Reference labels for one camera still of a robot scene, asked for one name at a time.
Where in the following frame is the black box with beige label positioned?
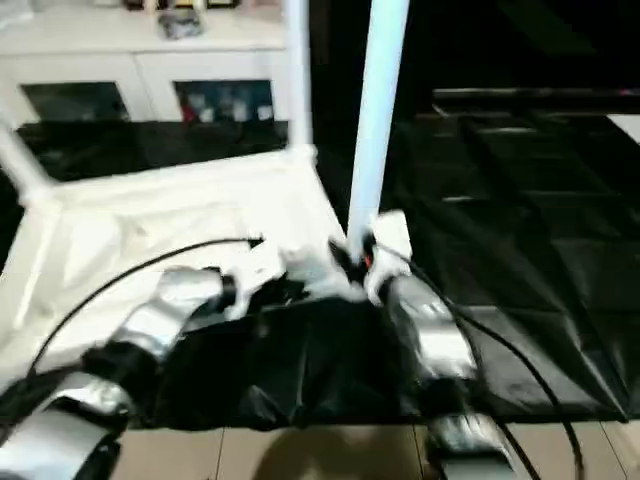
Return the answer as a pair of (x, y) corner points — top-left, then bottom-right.
(309, 0), (436, 126)

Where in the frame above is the black television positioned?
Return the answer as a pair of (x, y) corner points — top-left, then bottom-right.
(432, 0), (640, 116)

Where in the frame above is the black mat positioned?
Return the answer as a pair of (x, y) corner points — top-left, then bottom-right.
(0, 117), (640, 431)

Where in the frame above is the black left wrist camera cable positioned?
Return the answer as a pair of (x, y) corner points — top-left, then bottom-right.
(24, 234), (266, 376)

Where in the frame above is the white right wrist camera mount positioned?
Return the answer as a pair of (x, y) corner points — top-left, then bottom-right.
(367, 209), (414, 301)

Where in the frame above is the white plastic table top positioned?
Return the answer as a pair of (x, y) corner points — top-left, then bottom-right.
(0, 144), (371, 386)

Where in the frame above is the white cabinet with glass doors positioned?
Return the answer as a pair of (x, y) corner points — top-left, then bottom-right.
(0, 0), (291, 124)

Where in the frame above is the clear bag on cabinet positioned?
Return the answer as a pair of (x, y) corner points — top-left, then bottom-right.
(157, 10), (206, 40)

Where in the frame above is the white plastic table leg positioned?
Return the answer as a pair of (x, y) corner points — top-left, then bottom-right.
(346, 0), (412, 251)
(0, 119), (59, 204)
(283, 0), (319, 156)

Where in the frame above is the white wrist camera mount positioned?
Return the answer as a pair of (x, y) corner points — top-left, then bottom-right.
(224, 242), (286, 316)
(367, 209), (414, 301)

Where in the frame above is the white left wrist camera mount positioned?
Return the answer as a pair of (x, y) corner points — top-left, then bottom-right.
(224, 242), (286, 316)

